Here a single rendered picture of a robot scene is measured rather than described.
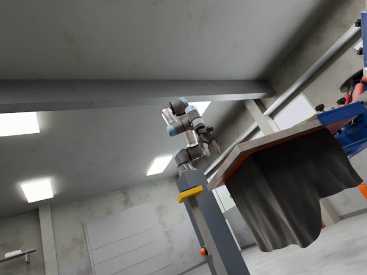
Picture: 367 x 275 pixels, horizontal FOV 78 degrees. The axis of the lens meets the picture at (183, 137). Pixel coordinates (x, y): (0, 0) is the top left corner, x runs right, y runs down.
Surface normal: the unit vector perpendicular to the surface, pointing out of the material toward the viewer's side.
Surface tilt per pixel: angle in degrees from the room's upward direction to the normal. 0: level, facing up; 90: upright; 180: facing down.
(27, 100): 90
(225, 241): 90
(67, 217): 90
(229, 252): 90
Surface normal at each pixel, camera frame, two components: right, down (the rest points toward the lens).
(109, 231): 0.36, -0.54
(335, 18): -0.85, 0.13
